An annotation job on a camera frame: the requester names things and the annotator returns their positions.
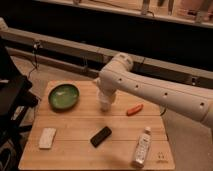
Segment black equipment stand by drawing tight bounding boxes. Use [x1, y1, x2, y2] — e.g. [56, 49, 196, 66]
[0, 38, 38, 171]

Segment white plastic bottle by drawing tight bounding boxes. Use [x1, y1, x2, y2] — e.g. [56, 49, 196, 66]
[132, 127, 151, 168]

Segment orange sausage toy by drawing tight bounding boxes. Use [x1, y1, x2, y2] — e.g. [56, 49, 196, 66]
[126, 104, 143, 116]

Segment black hanging cable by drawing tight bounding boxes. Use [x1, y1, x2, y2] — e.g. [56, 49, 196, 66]
[27, 39, 42, 80]

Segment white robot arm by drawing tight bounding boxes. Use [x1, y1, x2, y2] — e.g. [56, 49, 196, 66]
[96, 53, 213, 130]

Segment black rectangular phone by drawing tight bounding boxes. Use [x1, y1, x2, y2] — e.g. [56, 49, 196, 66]
[90, 127, 112, 147]

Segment translucent plastic cup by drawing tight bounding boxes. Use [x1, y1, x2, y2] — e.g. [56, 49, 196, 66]
[98, 92, 113, 111]

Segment green ceramic bowl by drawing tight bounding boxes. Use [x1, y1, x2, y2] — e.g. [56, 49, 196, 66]
[48, 84, 80, 110]

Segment grey metal rail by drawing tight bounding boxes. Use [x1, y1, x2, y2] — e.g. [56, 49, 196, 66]
[0, 28, 213, 89]

